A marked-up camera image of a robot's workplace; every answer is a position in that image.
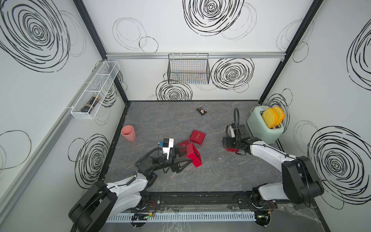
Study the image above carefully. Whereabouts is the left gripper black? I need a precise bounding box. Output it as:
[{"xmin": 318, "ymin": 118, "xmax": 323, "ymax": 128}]
[{"xmin": 153, "ymin": 146, "xmax": 190, "ymax": 176}]

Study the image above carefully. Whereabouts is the red jewelry box base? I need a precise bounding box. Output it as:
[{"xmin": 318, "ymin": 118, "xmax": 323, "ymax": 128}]
[{"xmin": 186, "ymin": 143, "xmax": 203, "ymax": 168}]

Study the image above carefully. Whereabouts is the red jewelry box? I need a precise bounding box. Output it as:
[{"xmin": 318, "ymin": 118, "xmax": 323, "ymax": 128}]
[
  {"xmin": 189, "ymin": 130, "xmax": 206, "ymax": 145},
  {"xmin": 176, "ymin": 140, "xmax": 190, "ymax": 147}
]

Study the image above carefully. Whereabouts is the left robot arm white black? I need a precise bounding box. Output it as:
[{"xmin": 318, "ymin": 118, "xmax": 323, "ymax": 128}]
[{"xmin": 68, "ymin": 145, "xmax": 192, "ymax": 232}]

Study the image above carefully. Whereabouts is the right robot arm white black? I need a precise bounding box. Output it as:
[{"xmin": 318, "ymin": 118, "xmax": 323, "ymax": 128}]
[{"xmin": 222, "ymin": 123, "xmax": 325, "ymax": 205}]

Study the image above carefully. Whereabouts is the mint green toaster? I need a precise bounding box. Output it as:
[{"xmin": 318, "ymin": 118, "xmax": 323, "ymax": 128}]
[{"xmin": 247, "ymin": 106, "xmax": 284, "ymax": 144}]

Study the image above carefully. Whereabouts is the yellow toast slice front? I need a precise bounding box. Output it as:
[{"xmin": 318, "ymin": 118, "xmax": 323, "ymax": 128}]
[{"xmin": 261, "ymin": 108, "xmax": 278, "ymax": 129}]

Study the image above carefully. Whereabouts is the orange toast slice back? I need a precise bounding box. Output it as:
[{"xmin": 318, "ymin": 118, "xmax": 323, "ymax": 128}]
[{"xmin": 273, "ymin": 106, "xmax": 285, "ymax": 127}]

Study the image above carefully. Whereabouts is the small black snack packet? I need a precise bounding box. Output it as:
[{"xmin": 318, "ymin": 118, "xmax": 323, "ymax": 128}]
[{"xmin": 196, "ymin": 107, "xmax": 207, "ymax": 116}]

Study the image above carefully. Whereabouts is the pink plastic cup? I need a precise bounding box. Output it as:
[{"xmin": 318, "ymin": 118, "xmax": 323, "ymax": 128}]
[{"xmin": 121, "ymin": 125, "xmax": 136, "ymax": 142}]

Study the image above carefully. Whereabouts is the dark bottle on shelf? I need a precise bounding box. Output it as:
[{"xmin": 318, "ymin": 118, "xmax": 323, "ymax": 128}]
[{"xmin": 80, "ymin": 95, "xmax": 100, "ymax": 114}]

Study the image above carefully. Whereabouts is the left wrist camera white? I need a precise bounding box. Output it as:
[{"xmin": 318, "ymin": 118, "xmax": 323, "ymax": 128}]
[{"xmin": 159, "ymin": 138, "xmax": 174, "ymax": 160}]

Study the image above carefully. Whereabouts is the white slotted cable duct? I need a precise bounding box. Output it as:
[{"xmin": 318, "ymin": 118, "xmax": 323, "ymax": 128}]
[{"xmin": 106, "ymin": 211, "xmax": 256, "ymax": 223}]

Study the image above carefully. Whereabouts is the black wire wall basket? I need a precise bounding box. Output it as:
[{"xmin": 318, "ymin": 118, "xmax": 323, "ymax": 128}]
[{"xmin": 167, "ymin": 53, "xmax": 211, "ymax": 85}]

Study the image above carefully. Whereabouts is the white wire wall shelf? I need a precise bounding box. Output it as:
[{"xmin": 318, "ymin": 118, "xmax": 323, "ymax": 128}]
[{"xmin": 71, "ymin": 61, "xmax": 120, "ymax": 119}]

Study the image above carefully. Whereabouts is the black vertical frame post right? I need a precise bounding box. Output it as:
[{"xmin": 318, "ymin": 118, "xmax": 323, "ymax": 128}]
[{"xmin": 259, "ymin": 0, "xmax": 324, "ymax": 105}]

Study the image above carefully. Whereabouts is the black vertical frame post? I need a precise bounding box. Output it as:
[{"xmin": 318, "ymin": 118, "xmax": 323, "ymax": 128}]
[
  {"xmin": 259, "ymin": 0, "xmax": 324, "ymax": 105},
  {"xmin": 73, "ymin": 0, "xmax": 130, "ymax": 106}
]

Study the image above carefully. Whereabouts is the black vertical frame post left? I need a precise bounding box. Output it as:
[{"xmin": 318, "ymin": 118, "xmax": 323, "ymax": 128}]
[{"xmin": 73, "ymin": 0, "xmax": 130, "ymax": 106}]

